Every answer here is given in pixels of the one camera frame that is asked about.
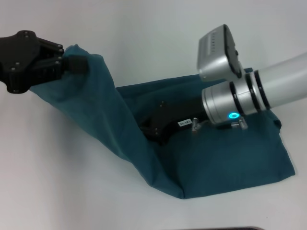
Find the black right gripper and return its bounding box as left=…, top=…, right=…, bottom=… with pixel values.
left=139, top=96, right=209, bottom=146

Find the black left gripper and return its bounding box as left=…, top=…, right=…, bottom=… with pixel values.
left=0, top=30, right=88, bottom=94

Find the teal T-shirt with beige print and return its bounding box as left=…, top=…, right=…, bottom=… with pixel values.
left=30, top=44, right=296, bottom=199

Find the right arm cable with plugs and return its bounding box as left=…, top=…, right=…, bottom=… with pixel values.
left=190, top=116, right=248, bottom=134

